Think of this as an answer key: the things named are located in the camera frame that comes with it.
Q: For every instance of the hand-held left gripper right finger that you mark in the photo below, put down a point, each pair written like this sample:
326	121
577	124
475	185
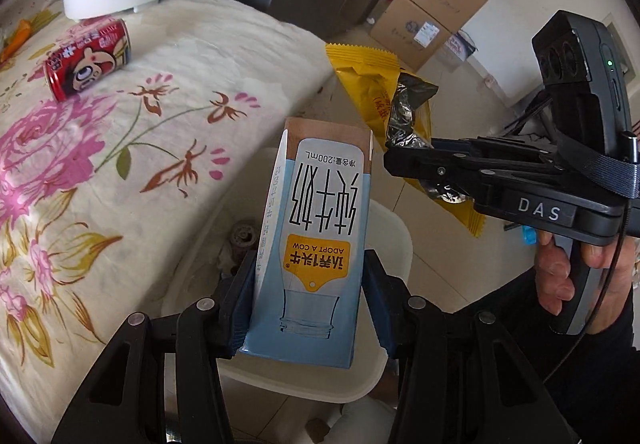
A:
375	304

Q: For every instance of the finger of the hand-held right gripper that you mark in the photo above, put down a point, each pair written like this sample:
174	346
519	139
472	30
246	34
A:
430	161

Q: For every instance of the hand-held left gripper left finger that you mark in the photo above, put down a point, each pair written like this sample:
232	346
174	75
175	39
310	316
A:
240	304

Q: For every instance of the white plastic bin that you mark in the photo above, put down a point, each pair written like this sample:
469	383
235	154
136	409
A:
390	244

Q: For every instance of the dented red can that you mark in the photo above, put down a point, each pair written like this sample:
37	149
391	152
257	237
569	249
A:
243	236

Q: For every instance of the light blue milk carton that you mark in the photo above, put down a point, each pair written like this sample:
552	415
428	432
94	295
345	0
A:
315	234

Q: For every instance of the yellow snack wrapper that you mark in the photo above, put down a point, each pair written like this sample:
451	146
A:
370	83

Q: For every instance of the person's right hand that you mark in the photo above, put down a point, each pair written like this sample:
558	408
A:
550	274

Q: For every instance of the black metal rack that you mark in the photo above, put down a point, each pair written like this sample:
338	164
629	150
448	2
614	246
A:
530	113

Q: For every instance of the white plastic bag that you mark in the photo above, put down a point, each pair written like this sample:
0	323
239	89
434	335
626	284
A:
457	48

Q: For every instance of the floral tablecloth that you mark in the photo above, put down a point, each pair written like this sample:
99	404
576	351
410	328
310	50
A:
75	173

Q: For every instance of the red cartoon can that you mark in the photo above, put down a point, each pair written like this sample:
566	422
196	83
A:
87	58

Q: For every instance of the orange object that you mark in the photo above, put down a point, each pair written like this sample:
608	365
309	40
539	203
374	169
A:
17	38

